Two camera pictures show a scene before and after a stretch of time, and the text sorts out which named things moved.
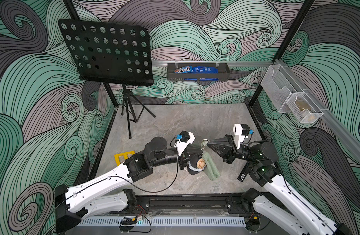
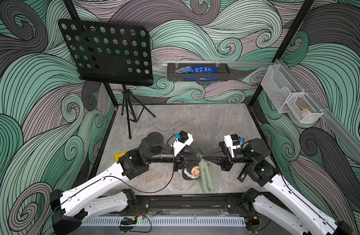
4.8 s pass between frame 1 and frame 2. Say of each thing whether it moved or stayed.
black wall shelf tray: stayed
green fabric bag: moved
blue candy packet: stayed
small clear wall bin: stayed
